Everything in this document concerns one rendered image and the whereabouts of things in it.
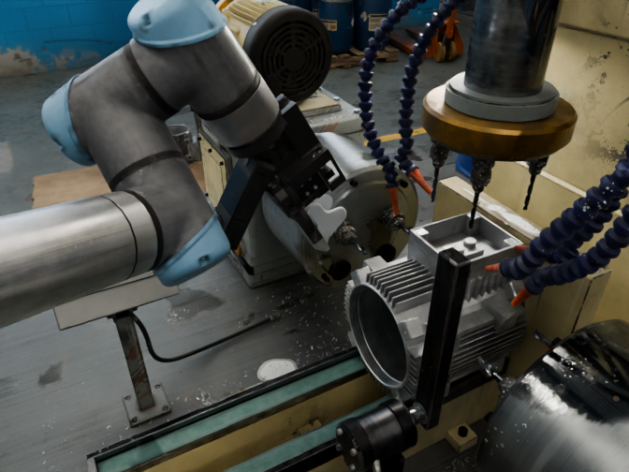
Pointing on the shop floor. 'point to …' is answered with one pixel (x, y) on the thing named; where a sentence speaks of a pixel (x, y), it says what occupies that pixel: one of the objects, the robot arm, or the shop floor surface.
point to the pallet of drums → (351, 27)
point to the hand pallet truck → (446, 49)
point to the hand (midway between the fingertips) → (317, 246)
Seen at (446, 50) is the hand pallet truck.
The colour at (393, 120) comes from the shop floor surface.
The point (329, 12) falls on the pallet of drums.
